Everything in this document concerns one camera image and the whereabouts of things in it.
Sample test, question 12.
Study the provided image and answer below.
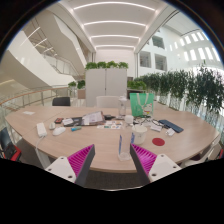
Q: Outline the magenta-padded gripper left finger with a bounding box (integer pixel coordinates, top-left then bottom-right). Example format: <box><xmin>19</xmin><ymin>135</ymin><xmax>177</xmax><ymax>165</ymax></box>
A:
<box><xmin>44</xmin><ymin>143</ymin><xmax>97</xmax><ymax>188</ymax></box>

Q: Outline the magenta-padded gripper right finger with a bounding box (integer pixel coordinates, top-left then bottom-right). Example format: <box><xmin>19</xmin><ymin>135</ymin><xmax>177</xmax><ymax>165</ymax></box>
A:
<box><xmin>129</xmin><ymin>143</ymin><xmax>183</xmax><ymax>186</ymax></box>

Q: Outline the clear plastic bottle white cap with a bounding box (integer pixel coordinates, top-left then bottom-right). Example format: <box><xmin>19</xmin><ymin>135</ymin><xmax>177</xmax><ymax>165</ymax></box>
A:
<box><xmin>117</xmin><ymin>114</ymin><xmax>135</xmax><ymax>162</ymax></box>

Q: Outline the flat round red coaster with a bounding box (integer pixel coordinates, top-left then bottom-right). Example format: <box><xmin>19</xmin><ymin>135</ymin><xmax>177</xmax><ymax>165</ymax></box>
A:
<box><xmin>151</xmin><ymin>137</ymin><xmax>166</xmax><ymax>147</ymax></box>

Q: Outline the white computer mouse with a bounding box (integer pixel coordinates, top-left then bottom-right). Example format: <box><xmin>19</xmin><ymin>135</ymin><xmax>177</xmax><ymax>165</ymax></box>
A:
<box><xmin>52</xmin><ymin>126</ymin><xmax>67</xmax><ymax>137</ymax></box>

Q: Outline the white flat packet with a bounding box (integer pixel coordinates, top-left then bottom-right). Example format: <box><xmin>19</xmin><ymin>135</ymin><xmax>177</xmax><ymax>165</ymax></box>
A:
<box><xmin>149</xmin><ymin>124</ymin><xmax>163</xmax><ymax>133</ymax></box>

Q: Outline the dark blue keyboard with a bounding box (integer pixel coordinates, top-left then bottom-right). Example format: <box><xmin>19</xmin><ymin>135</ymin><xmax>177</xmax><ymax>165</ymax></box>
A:
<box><xmin>158</xmin><ymin>119</ymin><xmax>185</xmax><ymax>134</ymax></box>

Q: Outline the red and black chair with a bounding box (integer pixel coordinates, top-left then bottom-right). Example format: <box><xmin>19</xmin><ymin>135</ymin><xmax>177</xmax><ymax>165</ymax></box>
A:
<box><xmin>0</xmin><ymin>127</ymin><xmax>23</xmax><ymax>163</ymax></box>

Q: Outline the colourful sticker sheet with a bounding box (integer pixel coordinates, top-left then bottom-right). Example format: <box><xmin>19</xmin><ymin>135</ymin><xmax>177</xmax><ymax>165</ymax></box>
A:
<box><xmin>96</xmin><ymin>120</ymin><xmax>123</xmax><ymax>131</ymax></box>

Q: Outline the green tote bag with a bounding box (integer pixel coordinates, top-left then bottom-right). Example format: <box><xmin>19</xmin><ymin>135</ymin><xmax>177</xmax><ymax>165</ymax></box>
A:
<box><xmin>129</xmin><ymin>92</ymin><xmax>155</xmax><ymax>118</ymax></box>

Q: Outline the black office chair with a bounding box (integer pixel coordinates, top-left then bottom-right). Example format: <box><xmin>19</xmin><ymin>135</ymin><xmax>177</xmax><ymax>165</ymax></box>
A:
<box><xmin>51</xmin><ymin>96</ymin><xmax>72</xmax><ymax>107</ymax></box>

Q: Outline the clear drink bottle with lid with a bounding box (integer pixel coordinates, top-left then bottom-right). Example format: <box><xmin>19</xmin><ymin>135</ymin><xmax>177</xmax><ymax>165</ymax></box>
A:
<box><xmin>118</xmin><ymin>95</ymin><xmax>128</xmax><ymax>117</ymax></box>

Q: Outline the row of green hedge plants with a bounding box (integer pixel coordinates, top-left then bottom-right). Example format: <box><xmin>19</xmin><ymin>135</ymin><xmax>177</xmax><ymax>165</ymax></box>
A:
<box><xmin>133</xmin><ymin>66</ymin><xmax>224</xmax><ymax>116</ymax></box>

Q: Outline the planter with green plants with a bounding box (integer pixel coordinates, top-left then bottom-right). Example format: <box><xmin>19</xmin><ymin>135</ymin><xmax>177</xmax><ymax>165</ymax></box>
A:
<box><xmin>67</xmin><ymin>79</ymin><xmax>87</xmax><ymax>100</ymax></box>

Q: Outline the white cabinet topped with plants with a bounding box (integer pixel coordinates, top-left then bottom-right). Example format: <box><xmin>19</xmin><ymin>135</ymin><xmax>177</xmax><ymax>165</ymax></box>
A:
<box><xmin>84</xmin><ymin>60</ymin><xmax>130</xmax><ymax>108</ymax></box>

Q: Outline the white power strip cable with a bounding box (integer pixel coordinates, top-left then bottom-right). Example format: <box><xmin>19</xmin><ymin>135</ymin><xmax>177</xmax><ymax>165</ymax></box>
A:
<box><xmin>34</xmin><ymin>135</ymin><xmax>46</xmax><ymax>161</ymax></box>

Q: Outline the black cable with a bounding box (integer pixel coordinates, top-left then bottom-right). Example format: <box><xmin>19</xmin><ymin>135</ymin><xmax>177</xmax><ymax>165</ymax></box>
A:
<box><xmin>133</xmin><ymin>114</ymin><xmax>165</xmax><ymax>129</ymax></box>

